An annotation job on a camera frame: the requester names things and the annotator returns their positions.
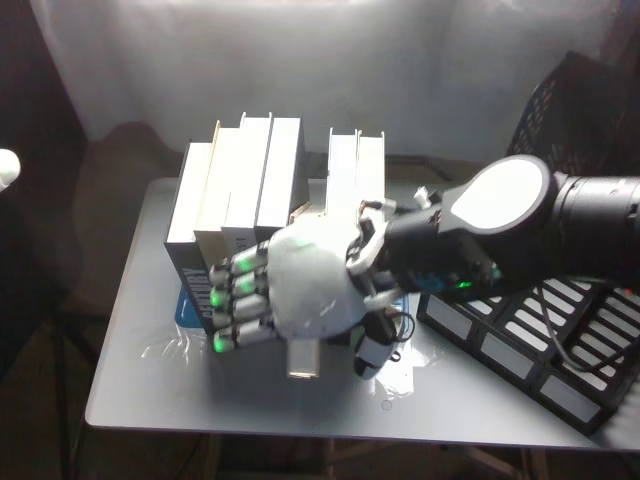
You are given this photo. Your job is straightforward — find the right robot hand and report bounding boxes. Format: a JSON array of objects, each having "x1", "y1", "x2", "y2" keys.
[{"x1": 208, "y1": 212, "x2": 401, "y2": 381}]

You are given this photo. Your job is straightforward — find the small cream spine book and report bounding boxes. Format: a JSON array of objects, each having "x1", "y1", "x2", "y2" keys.
[{"x1": 285, "y1": 202, "x2": 322, "y2": 380}]

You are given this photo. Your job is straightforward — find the clear plastic film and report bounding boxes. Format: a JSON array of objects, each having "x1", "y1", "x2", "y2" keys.
[
  {"x1": 369, "y1": 339, "x2": 441, "y2": 399},
  {"x1": 139, "y1": 332, "x2": 211, "y2": 361}
]

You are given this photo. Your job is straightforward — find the tan cover book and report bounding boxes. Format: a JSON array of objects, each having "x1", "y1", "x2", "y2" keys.
[{"x1": 193, "y1": 119, "x2": 244, "y2": 266}]

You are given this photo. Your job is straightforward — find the black century spine book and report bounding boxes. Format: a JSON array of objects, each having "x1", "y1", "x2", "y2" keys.
[{"x1": 163, "y1": 141, "x2": 216, "y2": 335}]

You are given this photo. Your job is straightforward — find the white backdrop cloth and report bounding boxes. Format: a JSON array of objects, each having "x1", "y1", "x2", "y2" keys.
[{"x1": 27, "y1": 0, "x2": 640, "y2": 166}]

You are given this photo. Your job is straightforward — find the black plastic file rack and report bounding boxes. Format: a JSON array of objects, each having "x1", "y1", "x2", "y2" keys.
[{"x1": 414, "y1": 49, "x2": 640, "y2": 441}]

